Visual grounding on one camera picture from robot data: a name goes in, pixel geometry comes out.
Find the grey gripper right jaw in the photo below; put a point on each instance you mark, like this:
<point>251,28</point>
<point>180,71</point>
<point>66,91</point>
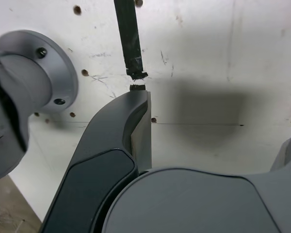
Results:
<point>196,204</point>

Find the black tape strip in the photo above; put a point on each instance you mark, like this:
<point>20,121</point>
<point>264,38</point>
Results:
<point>128,36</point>

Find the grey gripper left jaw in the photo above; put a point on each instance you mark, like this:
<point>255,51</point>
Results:
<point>99,145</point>

